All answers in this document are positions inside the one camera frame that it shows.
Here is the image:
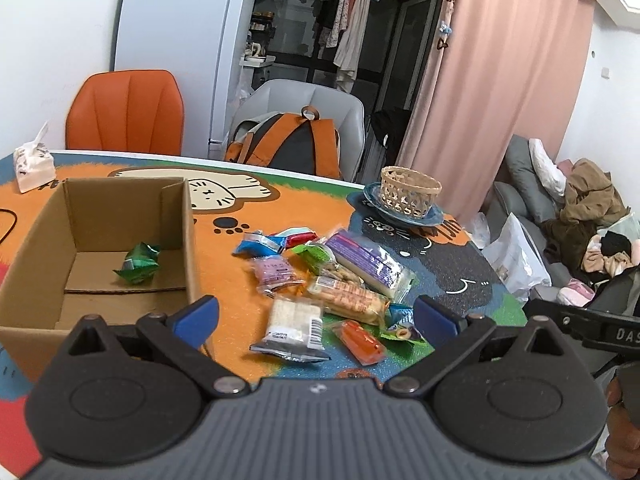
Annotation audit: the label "green biscuit snack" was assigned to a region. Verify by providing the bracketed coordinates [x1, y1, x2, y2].
[114, 242, 160, 285]

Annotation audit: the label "blue green candy packet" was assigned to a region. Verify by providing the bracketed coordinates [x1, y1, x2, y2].
[378, 304, 426, 344]

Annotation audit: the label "orange red snack packet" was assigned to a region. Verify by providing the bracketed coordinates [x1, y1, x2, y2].
[331, 320, 386, 366]

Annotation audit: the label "white cake snack pack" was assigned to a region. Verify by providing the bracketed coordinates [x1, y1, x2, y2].
[250, 295, 331, 364]

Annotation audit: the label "pink snack packet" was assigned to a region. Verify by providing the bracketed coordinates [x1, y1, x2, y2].
[250, 255, 304, 295]

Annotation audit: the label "purple white wafer pack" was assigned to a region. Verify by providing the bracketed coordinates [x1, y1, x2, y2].
[324, 229, 416, 304]

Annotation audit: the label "long cracker pack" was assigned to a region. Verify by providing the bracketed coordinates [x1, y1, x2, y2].
[306, 276, 390, 325]

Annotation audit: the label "green snack packet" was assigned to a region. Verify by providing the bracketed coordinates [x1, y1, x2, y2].
[292, 242, 337, 275]

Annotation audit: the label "right hand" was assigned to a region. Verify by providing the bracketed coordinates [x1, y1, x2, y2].
[605, 378, 640, 479]

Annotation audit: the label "white plastic bag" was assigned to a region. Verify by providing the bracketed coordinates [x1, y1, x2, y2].
[482, 214, 552, 302]

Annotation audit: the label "brown clothes pile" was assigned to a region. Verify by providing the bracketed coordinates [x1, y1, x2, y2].
[540, 158, 630, 276]

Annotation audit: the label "brown cardboard box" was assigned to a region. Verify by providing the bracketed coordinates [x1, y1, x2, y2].
[1, 178, 201, 382]

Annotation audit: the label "grey sofa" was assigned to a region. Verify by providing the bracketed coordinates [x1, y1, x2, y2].
[482, 134, 640, 306]

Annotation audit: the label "blue snack packet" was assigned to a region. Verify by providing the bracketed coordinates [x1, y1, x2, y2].
[233, 232, 286, 258]

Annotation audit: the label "colourful cat table mat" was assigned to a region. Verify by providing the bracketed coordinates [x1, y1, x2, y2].
[1, 152, 525, 479]

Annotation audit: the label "red white snack packet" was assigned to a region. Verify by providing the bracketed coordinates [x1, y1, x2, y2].
[272, 226, 318, 249]

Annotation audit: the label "woven wicker basket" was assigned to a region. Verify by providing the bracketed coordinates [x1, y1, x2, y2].
[380, 166, 442, 214]

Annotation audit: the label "tissue pack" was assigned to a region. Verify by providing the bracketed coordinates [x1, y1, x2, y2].
[13, 122, 56, 194]

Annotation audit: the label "blue ceramic plate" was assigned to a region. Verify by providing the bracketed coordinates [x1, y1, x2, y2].
[362, 182, 445, 228]

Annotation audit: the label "orange chair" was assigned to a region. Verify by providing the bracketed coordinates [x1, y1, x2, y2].
[65, 70, 184, 155]

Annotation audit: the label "pink curtain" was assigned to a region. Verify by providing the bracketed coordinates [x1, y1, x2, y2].
[397, 0, 594, 222]

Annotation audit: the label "orange black backpack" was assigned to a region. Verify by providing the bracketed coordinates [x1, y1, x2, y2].
[224, 105, 342, 180]

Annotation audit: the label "grey chair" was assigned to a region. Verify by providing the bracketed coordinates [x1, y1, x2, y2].
[228, 79, 366, 182]

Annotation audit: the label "white mug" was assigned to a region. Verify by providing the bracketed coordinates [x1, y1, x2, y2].
[245, 42, 262, 58]

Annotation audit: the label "white refrigerator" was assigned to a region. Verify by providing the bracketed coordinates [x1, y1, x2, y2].
[115, 0, 255, 159]

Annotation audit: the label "hanging clothes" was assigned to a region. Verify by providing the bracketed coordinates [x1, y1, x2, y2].
[314, 0, 378, 93]

